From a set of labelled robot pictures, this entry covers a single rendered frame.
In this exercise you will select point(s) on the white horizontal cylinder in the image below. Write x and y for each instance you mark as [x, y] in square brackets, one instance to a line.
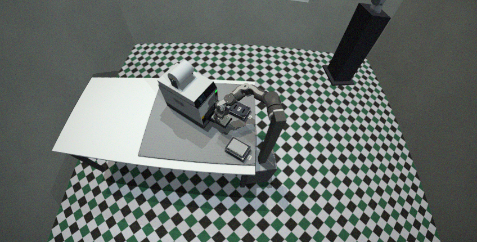
[181, 72]

